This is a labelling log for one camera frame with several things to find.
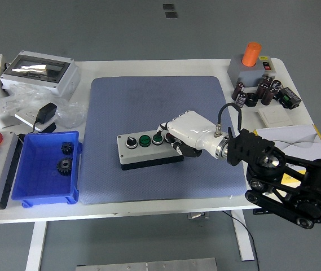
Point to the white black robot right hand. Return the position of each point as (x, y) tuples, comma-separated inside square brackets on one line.
[(189, 130)]

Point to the grey four-button control box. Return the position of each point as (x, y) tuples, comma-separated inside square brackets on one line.
[(146, 155)]

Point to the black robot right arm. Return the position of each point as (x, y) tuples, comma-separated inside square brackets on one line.
[(290, 180)]

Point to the blue-grey textured mat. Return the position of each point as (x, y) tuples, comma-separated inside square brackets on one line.
[(135, 107)]

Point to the dark brown capacitor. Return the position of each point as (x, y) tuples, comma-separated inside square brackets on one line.
[(267, 80), (242, 100), (268, 96), (276, 84), (237, 89), (261, 90)]

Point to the orange cylinder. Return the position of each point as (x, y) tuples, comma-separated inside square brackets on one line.
[(251, 55)]

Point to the black module with green terminal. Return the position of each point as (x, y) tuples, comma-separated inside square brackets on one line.
[(288, 98)]

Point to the black table control panel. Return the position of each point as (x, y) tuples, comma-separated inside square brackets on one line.
[(259, 211)]

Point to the white and yellow cardboard box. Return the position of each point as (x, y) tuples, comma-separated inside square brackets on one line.
[(298, 138)]

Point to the dark floor plate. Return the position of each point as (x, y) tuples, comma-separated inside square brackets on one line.
[(168, 6), (171, 14)]

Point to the clear plastic bag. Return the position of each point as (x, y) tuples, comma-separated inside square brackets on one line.
[(70, 111)]

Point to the white table leg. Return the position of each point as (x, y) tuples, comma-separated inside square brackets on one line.
[(243, 240), (36, 245)]

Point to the small black bevel gear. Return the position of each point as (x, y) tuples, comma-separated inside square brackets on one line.
[(67, 148)]

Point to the large black bevel gear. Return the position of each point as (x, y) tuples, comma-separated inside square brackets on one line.
[(64, 166)]

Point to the grey metal plate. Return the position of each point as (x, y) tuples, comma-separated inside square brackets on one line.
[(146, 264)]

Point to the black power adapter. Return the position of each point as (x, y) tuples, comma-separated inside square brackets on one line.
[(46, 112)]

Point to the blue plastic bin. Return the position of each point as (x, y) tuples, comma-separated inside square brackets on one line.
[(41, 180)]

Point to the white socket plate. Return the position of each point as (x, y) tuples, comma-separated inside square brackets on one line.
[(26, 116)]

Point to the grey switch box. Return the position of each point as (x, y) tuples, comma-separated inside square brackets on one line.
[(250, 74)]

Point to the grey metal bracket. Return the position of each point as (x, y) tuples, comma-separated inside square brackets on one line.
[(198, 216)]

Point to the white wall switch plate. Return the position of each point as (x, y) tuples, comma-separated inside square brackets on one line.
[(276, 116)]

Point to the grey enclosure with clear window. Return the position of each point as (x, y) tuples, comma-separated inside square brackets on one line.
[(36, 80)]

